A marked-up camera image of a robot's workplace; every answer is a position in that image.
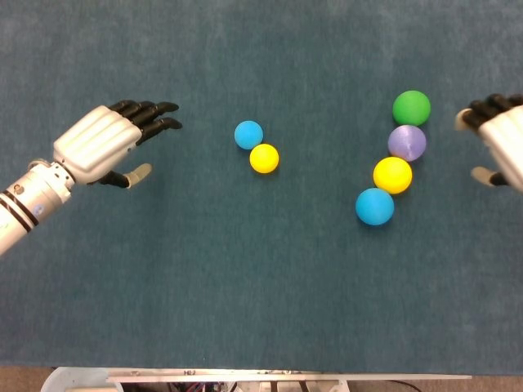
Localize large cyan ball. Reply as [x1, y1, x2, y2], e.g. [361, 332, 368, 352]
[355, 187, 396, 226]

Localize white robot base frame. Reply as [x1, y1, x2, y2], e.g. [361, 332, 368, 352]
[40, 366, 473, 392]

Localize violet ribbed ball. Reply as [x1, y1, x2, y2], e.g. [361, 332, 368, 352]
[387, 124, 427, 163]

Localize green ball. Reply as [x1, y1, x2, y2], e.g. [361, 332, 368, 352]
[392, 90, 431, 127]

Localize teal table cloth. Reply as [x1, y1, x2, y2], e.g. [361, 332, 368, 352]
[0, 0, 523, 375]

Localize red and black base wires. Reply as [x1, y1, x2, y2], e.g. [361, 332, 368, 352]
[167, 381, 234, 392]

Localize large yellow ball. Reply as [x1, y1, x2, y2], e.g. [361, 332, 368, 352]
[373, 156, 413, 195]

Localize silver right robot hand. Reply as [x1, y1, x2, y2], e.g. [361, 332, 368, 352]
[454, 93, 523, 189]

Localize small cyan ball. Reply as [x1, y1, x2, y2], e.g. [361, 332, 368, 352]
[234, 120, 265, 151]

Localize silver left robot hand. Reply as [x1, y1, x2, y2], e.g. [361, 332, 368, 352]
[52, 100, 184, 189]

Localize small yellow ball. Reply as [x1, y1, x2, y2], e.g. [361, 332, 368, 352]
[249, 143, 280, 175]

